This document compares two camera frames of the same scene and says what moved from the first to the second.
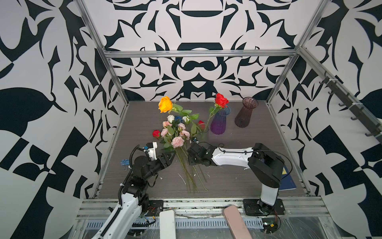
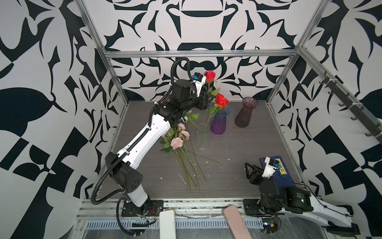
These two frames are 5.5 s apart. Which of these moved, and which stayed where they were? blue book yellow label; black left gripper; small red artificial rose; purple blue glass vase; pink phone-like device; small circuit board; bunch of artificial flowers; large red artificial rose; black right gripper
Moved: black left gripper; small red artificial rose; black right gripper
Stayed: blue book yellow label; bunch of artificial flowers; purple blue glass vase; large red artificial rose; small circuit board; pink phone-like device
